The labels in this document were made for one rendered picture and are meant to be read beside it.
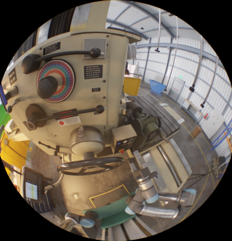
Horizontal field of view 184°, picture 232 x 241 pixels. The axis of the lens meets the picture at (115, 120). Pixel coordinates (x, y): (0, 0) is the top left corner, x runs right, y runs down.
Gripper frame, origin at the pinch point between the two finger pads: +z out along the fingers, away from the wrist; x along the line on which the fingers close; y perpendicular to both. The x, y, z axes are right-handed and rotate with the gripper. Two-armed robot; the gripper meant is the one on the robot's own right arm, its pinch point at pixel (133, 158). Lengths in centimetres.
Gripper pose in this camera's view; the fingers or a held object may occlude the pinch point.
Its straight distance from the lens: 45.1
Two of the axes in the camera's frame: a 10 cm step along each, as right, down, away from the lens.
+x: -0.9, 7.1, 7.0
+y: -9.4, 1.7, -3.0
